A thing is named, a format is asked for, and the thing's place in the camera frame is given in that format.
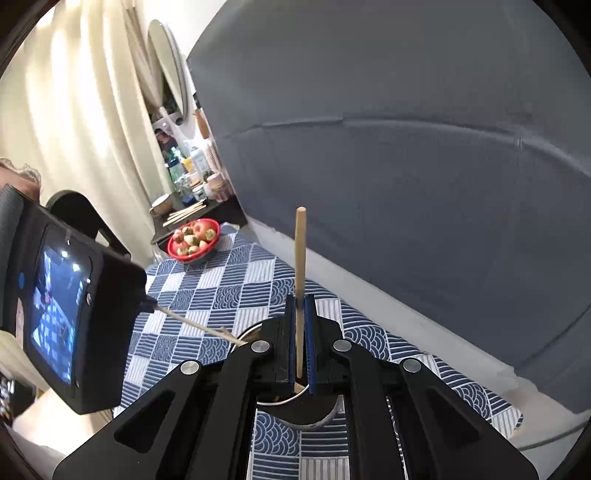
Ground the blue white patterned tablecloth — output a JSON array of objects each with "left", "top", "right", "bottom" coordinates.
[{"left": 121, "top": 222, "right": 525, "bottom": 480}]

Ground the red fruit bowl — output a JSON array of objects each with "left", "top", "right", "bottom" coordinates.
[{"left": 167, "top": 218, "right": 221, "bottom": 262}]

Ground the oval wall mirror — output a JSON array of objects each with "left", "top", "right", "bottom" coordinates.
[{"left": 147, "top": 19, "right": 188, "bottom": 124}]

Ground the bundle of wooden sticks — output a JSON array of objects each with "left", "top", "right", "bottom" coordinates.
[{"left": 163, "top": 200, "right": 208, "bottom": 227}]

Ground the grey backdrop cloth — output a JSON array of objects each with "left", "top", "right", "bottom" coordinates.
[{"left": 186, "top": 0, "right": 591, "bottom": 414}]

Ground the wooden chopstick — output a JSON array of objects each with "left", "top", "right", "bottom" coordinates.
[
  {"left": 291, "top": 206, "right": 307, "bottom": 393},
  {"left": 154, "top": 307, "right": 250, "bottom": 348}
]

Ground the person's left forearm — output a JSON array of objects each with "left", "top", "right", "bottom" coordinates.
[{"left": 0, "top": 157, "right": 42, "bottom": 199}]

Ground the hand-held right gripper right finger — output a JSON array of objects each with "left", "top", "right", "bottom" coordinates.
[{"left": 305, "top": 294, "right": 539, "bottom": 480}]

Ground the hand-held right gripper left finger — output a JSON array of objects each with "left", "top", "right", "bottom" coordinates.
[{"left": 52, "top": 294, "right": 298, "bottom": 480}]

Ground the cream curtain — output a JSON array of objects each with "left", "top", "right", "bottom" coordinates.
[{"left": 0, "top": 0, "right": 185, "bottom": 296}]

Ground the black cylindrical utensil holder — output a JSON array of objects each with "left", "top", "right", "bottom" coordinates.
[{"left": 228, "top": 320, "right": 345, "bottom": 432}]

